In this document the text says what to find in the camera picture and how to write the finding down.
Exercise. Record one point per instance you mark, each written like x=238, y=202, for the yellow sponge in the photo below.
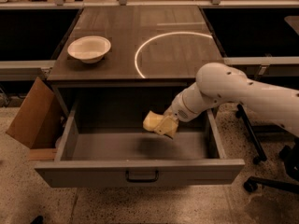
x=151, y=121

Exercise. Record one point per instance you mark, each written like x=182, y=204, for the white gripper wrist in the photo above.
x=178, y=108

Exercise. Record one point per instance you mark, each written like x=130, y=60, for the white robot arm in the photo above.
x=217, y=83

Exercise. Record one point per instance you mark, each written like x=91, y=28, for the black drawer handle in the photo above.
x=141, y=177

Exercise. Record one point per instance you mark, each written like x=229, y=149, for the white bowl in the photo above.
x=89, y=49

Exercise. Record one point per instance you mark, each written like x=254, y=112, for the wooden board under box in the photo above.
x=43, y=154

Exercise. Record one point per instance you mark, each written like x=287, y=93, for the brown cardboard box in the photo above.
x=38, y=122

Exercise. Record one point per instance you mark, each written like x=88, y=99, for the grey cabinet with wood top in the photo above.
x=148, y=44

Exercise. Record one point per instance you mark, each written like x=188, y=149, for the grey open top drawer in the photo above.
x=104, y=137

